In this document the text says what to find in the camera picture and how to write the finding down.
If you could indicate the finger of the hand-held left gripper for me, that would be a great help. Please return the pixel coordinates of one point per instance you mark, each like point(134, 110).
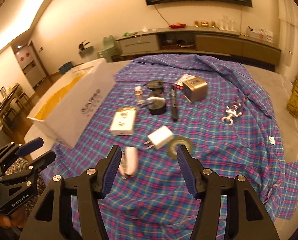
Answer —
point(44, 160)
point(30, 145)

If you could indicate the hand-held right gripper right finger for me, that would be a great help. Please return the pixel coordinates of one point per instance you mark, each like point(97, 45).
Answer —
point(186, 172)

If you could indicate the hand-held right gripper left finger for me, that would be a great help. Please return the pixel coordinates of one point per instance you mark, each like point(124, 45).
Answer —
point(111, 172)

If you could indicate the white and pink stapler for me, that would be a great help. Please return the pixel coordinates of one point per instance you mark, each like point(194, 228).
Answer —
point(130, 161)

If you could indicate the white charger plug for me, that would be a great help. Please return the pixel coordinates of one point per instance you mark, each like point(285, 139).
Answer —
point(160, 137)

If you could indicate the white gold paper pack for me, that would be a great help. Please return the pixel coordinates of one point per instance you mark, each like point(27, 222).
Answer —
point(122, 121)

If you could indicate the white foam box container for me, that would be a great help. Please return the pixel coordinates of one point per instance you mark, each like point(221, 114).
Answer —
point(89, 100)

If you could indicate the safety glasses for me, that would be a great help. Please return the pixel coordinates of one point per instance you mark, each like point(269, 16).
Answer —
point(154, 83)

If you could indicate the yellowish clear tape roll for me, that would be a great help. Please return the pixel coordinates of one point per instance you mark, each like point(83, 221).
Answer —
point(173, 147)

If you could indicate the blue pink plaid cloth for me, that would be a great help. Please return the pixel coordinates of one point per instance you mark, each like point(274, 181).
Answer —
point(214, 155)

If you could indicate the dining table with chairs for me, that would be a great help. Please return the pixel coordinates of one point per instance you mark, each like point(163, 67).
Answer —
point(9, 102)

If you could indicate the black marker pen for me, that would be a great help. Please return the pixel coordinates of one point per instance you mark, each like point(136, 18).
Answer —
point(174, 105)

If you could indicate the black tape roll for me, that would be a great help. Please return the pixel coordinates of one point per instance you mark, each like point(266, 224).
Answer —
point(159, 109)

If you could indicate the silver metal corkscrew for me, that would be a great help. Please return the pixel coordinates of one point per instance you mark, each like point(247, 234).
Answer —
point(230, 113)

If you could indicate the small white bottle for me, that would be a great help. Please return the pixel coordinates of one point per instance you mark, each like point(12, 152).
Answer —
point(139, 96)

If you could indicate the gold metal tin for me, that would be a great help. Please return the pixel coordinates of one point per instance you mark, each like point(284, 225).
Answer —
point(196, 88)

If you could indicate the blue plastic crate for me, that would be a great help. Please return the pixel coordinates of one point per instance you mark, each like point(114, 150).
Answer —
point(65, 67)

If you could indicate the red and white box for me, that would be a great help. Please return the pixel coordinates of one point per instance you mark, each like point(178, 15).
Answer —
point(180, 82)

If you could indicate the white planter with plant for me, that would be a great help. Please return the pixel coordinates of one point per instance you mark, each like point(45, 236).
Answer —
point(85, 48)

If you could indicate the green plastic chair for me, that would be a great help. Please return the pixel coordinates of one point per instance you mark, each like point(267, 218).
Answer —
point(110, 47)

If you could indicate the long grey sideboard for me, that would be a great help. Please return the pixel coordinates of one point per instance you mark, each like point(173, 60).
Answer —
point(214, 45)

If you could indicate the yellow woven basket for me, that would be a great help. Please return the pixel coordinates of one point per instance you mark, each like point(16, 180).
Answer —
point(297, 96)

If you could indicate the red fruit bowl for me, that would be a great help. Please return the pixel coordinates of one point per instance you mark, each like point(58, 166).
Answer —
point(177, 25)

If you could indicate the gold ornaments on sideboard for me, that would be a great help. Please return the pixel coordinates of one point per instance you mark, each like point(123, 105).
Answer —
point(205, 24)

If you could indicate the clear glass cups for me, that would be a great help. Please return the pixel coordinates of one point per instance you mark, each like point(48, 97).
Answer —
point(226, 24)

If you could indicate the white boxes on sideboard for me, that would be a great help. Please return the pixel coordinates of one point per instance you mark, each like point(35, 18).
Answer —
point(260, 34)

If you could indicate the white curtain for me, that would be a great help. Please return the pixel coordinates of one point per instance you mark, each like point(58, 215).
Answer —
point(294, 17)

